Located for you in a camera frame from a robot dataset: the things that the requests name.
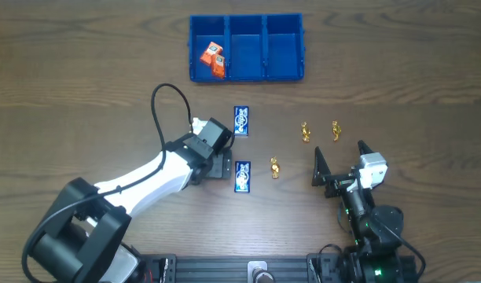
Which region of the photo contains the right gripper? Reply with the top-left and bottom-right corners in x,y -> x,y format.
311,139 -> 376,199

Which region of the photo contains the gold candy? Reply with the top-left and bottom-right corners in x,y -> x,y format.
269,156 -> 281,180
299,120 -> 312,144
331,119 -> 343,143

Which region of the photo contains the blue candy pack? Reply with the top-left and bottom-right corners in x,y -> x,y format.
233,160 -> 252,194
233,105 -> 250,138

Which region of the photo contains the orange candy box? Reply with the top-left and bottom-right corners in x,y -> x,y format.
210,53 -> 227,80
199,40 -> 224,67

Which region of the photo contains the blue tray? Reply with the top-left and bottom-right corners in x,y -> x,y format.
189,12 -> 306,83

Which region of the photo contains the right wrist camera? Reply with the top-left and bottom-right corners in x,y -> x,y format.
353,152 -> 389,190

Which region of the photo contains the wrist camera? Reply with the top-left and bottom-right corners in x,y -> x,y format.
191,117 -> 209,134
353,152 -> 389,190

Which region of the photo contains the black cable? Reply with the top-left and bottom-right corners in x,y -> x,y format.
21,82 -> 196,278
376,219 -> 428,282

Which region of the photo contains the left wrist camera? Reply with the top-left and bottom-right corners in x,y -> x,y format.
191,117 -> 209,134

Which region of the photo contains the mounting rail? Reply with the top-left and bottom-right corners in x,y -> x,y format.
140,252 -> 419,283

